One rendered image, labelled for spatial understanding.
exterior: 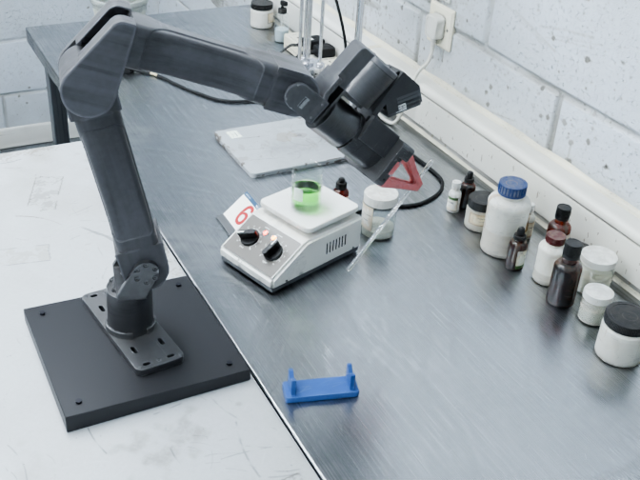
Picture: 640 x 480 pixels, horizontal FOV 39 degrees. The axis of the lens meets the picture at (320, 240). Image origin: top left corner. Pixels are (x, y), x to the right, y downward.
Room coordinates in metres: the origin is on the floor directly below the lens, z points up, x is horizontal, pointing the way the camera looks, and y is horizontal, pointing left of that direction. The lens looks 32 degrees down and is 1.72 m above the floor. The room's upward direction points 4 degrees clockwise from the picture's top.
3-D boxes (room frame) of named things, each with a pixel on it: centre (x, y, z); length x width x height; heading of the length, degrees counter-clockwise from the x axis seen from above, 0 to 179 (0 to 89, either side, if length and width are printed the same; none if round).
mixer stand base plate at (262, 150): (1.65, 0.06, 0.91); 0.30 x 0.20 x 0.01; 119
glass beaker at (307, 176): (1.25, 0.03, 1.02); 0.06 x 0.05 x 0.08; 177
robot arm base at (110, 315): (0.99, 0.26, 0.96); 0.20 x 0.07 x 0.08; 36
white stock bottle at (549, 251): (1.22, -0.38, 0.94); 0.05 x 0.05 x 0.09
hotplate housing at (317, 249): (1.24, 0.04, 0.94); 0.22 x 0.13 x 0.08; 136
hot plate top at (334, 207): (1.26, 0.02, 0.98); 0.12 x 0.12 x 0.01; 46
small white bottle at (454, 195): (1.42, -0.24, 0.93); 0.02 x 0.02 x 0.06
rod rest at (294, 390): (0.91, -0.01, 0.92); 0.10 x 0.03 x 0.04; 104
